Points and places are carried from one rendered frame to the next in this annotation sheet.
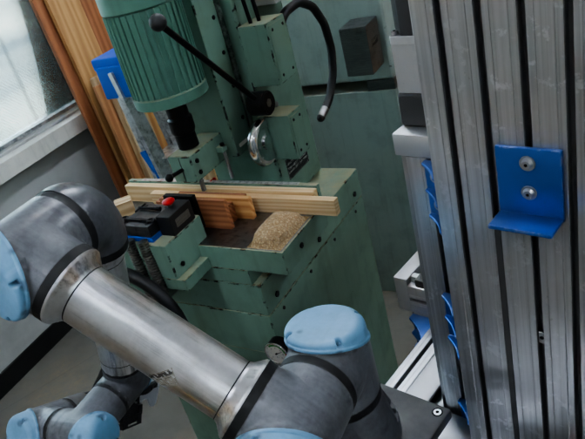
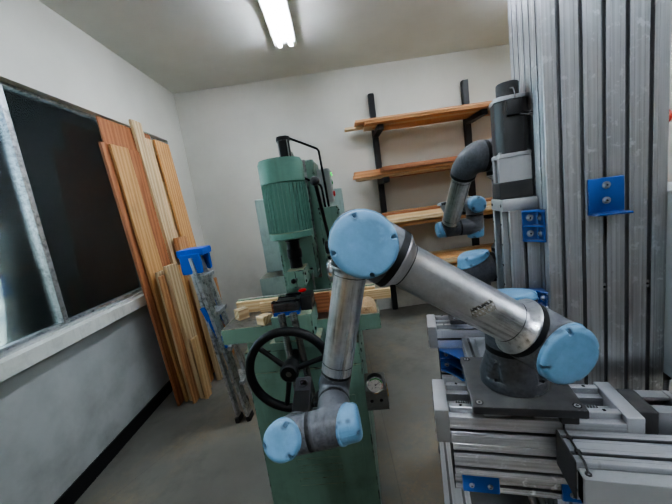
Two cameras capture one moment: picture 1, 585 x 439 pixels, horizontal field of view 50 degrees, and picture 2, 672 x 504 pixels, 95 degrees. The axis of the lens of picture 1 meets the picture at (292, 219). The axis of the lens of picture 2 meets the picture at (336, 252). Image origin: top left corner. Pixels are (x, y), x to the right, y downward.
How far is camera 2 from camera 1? 0.81 m
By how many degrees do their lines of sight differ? 35
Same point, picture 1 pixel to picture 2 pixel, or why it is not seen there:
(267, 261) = (368, 321)
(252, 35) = (328, 211)
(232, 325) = not seen: hidden behind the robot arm
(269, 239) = (368, 307)
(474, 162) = (573, 192)
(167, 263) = (309, 326)
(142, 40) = (291, 196)
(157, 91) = (294, 227)
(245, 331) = not seen: hidden behind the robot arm
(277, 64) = not seen: hidden behind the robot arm
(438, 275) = (521, 279)
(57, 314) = (407, 268)
